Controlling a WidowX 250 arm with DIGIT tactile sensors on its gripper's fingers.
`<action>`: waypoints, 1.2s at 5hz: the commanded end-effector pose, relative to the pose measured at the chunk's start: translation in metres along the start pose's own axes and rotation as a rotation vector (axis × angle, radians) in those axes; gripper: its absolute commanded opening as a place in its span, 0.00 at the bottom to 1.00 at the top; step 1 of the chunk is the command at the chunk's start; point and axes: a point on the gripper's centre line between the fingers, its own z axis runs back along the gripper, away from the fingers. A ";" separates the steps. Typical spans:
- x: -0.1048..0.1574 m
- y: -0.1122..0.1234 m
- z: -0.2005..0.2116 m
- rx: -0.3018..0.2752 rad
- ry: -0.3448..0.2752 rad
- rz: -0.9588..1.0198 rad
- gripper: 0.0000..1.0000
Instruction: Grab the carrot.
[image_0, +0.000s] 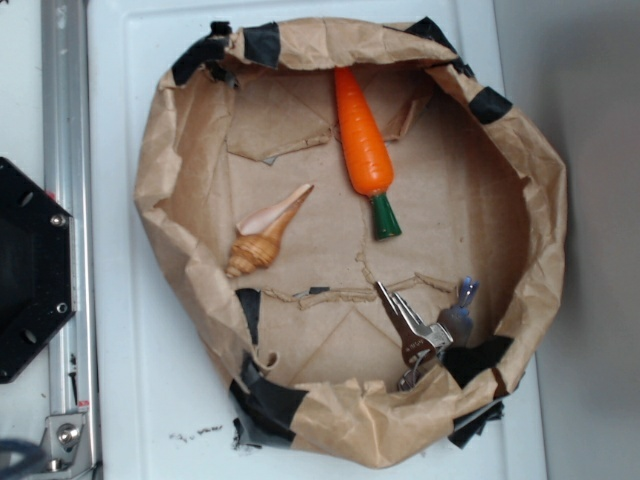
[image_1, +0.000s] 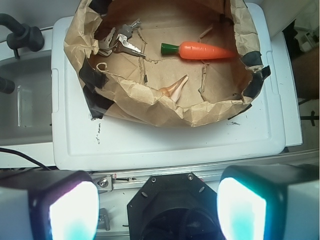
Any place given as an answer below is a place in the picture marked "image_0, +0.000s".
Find orange toy carrot green stem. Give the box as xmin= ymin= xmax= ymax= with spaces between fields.
xmin=334 ymin=67 xmax=402 ymax=241

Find brown paper bag bin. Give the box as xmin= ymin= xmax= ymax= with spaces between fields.
xmin=134 ymin=18 xmax=567 ymax=468

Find tan spiral seashell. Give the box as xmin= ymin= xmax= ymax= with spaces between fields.
xmin=225 ymin=184 xmax=314 ymax=278

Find silver metal keys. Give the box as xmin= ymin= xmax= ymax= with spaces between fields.
xmin=374 ymin=282 xmax=453 ymax=392

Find blue grey key fob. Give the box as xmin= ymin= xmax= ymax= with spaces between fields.
xmin=437 ymin=276 xmax=479 ymax=348

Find white plastic tray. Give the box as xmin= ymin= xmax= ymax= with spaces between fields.
xmin=87 ymin=1 xmax=547 ymax=479

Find aluminium extrusion rail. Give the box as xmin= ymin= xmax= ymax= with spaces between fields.
xmin=41 ymin=1 xmax=103 ymax=479

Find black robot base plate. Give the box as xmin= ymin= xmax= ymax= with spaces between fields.
xmin=1 ymin=157 xmax=75 ymax=384

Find metal corner bracket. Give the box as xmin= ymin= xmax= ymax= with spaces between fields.
xmin=39 ymin=413 xmax=92 ymax=479

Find dark cable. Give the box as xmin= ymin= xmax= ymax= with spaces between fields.
xmin=0 ymin=437 xmax=49 ymax=480

